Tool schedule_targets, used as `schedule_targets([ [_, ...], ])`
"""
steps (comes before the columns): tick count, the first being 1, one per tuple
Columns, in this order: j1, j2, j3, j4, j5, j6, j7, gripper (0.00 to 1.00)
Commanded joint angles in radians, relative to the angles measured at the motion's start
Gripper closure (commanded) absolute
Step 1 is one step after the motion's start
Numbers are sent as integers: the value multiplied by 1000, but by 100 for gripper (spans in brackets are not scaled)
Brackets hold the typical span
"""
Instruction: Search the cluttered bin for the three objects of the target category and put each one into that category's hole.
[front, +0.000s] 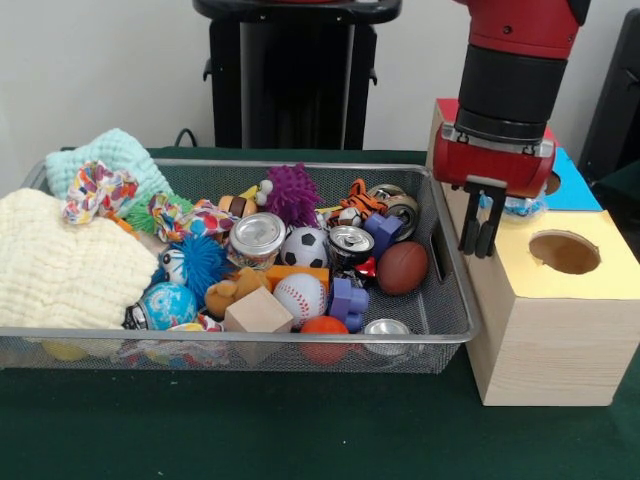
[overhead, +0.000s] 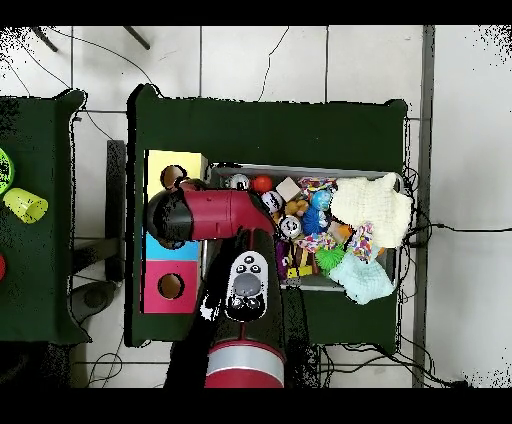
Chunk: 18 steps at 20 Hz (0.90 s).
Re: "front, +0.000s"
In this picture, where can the purple spiky eyed toy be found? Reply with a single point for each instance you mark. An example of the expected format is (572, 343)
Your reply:
(295, 195)

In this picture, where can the shallow mesh bin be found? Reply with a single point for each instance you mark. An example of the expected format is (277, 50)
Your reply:
(150, 352)

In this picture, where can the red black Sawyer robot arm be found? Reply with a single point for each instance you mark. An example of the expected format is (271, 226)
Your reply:
(515, 75)

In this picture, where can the small plush tiger toy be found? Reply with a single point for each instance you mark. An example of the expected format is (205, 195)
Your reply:
(365, 200)

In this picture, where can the black upright panel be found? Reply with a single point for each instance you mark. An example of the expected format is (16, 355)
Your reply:
(620, 125)

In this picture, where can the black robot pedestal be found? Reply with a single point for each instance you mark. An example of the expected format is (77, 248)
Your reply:
(300, 75)

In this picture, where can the crushed silver can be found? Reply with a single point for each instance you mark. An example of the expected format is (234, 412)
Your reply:
(257, 240)

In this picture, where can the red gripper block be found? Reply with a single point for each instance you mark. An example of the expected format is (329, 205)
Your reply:
(492, 167)

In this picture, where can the small soccer ball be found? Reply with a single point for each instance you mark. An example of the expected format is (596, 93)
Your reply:
(305, 247)

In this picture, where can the cream waffle cloth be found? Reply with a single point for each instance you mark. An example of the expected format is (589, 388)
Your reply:
(65, 260)

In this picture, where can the wooden box with three holes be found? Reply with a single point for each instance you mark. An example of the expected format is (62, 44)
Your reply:
(550, 350)

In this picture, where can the black orange drink can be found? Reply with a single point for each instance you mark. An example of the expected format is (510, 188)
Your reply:
(352, 247)

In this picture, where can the mint green cloth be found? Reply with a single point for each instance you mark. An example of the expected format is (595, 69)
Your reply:
(135, 160)

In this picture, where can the dark green table cloth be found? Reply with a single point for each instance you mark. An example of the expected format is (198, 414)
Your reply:
(250, 430)
(625, 195)

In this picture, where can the red black drink can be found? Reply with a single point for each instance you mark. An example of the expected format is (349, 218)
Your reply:
(387, 332)

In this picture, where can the clear plastic wrapper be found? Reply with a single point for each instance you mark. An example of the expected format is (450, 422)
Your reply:
(522, 206)

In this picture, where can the plain wooden cube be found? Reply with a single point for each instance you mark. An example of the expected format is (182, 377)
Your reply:
(257, 315)

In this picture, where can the colourful paper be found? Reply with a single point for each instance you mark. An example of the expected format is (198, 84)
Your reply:
(97, 192)

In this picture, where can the white baseball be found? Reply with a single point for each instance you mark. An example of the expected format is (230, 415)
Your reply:
(300, 297)

